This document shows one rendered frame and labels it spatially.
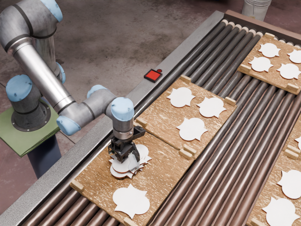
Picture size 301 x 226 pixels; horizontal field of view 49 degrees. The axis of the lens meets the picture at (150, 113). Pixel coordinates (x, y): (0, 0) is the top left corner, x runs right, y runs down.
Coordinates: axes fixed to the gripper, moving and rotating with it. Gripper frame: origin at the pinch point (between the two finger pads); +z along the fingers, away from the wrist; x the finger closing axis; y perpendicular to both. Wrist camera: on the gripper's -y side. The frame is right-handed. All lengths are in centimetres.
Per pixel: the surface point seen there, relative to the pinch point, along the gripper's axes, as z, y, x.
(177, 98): 3.3, -45.8, -7.1
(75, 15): 100, -161, -229
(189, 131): 3.1, -31.9, 9.7
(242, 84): 6, -81, 12
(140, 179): 4.0, 1.8, 8.8
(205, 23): 7, -118, -36
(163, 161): 4.1, -11.2, 10.4
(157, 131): 4.2, -22.9, -2.0
